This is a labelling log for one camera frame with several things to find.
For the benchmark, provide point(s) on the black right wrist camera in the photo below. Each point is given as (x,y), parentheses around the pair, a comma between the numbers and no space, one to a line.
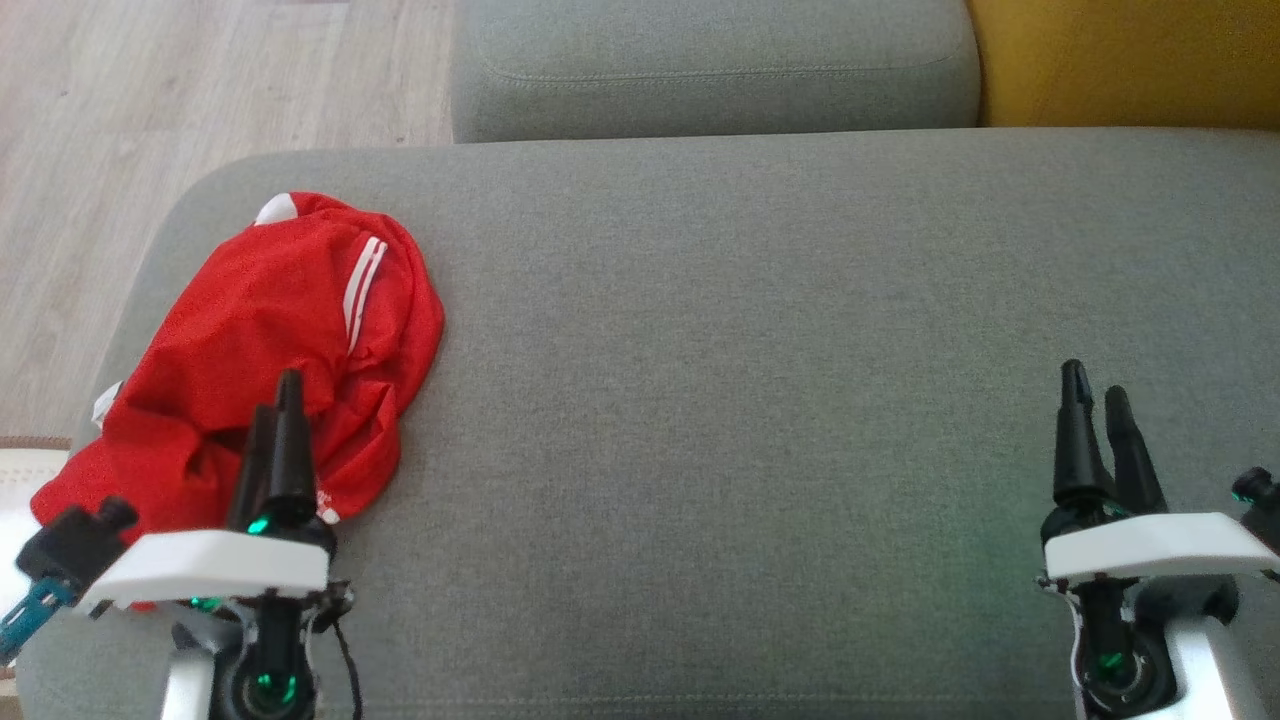
(1262,505)

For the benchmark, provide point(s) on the red white basketball jersey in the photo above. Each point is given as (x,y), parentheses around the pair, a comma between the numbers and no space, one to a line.
(260,310)

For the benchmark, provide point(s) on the grey sofa seat cushion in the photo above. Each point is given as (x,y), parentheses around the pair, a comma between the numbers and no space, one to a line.
(750,350)

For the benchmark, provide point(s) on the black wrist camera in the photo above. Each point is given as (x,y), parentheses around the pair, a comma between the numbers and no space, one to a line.
(1262,505)
(70,545)

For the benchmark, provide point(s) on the white laundry basket brown rim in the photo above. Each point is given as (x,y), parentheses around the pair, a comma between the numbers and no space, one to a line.
(25,480)

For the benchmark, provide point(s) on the red shorts white stripes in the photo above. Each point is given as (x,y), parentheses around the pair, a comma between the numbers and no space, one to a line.
(370,450)

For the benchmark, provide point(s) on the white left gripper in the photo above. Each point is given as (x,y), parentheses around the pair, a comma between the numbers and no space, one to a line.
(200,565)

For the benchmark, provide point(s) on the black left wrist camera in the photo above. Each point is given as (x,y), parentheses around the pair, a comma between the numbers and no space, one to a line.
(70,545)

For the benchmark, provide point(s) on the grey sofa back cushion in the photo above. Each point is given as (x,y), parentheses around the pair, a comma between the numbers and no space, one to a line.
(720,70)

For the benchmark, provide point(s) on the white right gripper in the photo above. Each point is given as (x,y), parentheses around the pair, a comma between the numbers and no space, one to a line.
(1150,550)

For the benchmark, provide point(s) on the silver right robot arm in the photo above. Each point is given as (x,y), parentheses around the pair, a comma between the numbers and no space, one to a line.
(1200,660)

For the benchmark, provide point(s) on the yellow sofa cushion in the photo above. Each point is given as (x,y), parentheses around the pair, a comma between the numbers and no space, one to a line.
(1130,60)

